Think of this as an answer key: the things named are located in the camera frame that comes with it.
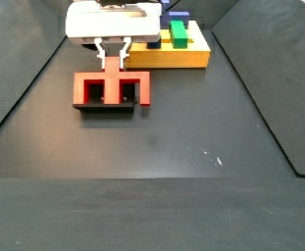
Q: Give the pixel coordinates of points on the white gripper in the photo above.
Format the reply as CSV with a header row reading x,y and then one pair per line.
x,y
90,22

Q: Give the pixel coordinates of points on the red E-shaped block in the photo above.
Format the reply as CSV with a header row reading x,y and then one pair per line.
x,y
112,77

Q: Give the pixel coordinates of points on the yellow base board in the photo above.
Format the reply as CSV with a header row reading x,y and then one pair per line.
x,y
167,57

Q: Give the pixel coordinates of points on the blue bar block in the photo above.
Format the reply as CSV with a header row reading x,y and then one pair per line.
x,y
154,45

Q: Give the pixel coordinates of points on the green bar block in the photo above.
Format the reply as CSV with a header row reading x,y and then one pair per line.
x,y
178,34

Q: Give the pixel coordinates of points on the black angled holder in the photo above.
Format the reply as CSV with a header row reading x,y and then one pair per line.
x,y
94,99

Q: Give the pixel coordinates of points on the purple cross block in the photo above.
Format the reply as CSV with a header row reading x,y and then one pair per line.
x,y
171,16

